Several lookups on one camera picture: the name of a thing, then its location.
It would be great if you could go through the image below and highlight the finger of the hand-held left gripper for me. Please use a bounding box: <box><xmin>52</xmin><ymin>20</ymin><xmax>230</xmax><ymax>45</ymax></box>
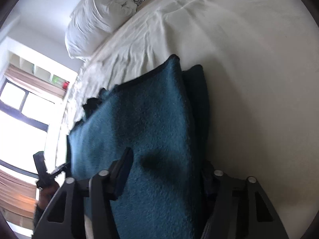
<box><xmin>48</xmin><ymin>163</ymin><xmax>70</xmax><ymax>176</ymax></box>
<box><xmin>33</xmin><ymin>151</ymin><xmax>48</xmax><ymax>180</ymax></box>

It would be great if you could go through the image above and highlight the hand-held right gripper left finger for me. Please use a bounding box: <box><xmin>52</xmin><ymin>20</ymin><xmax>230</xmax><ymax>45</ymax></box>
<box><xmin>32</xmin><ymin>147</ymin><xmax>134</xmax><ymax>239</ymax></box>

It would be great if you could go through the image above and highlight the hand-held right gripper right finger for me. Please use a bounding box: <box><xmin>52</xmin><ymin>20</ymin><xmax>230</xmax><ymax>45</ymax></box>
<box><xmin>199</xmin><ymin>164</ymin><xmax>289</xmax><ymax>239</ymax></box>

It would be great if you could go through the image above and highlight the dark green knit sweater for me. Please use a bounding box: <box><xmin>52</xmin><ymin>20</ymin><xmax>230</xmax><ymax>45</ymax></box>
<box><xmin>66</xmin><ymin>54</ymin><xmax>211</xmax><ymax>239</ymax></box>

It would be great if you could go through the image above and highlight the beige curtain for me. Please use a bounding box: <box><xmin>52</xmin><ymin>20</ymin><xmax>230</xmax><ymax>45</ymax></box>
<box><xmin>4</xmin><ymin>65</ymin><xmax>66</xmax><ymax>104</ymax></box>

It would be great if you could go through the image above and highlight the bed with beige sheet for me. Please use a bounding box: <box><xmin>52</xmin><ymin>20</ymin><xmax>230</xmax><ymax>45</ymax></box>
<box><xmin>53</xmin><ymin>0</ymin><xmax>319</xmax><ymax>239</ymax></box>

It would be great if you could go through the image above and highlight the white pillow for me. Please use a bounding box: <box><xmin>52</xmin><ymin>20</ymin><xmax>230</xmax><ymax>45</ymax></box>
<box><xmin>65</xmin><ymin>0</ymin><xmax>137</xmax><ymax>60</ymax></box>

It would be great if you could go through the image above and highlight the window with dark frame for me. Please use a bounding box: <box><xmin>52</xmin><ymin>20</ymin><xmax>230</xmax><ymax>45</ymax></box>
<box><xmin>0</xmin><ymin>82</ymin><xmax>50</xmax><ymax>177</ymax></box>

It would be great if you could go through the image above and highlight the white wall shelf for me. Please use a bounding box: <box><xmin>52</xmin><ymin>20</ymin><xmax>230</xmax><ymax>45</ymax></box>
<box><xmin>7</xmin><ymin>51</ymin><xmax>78</xmax><ymax>97</ymax></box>

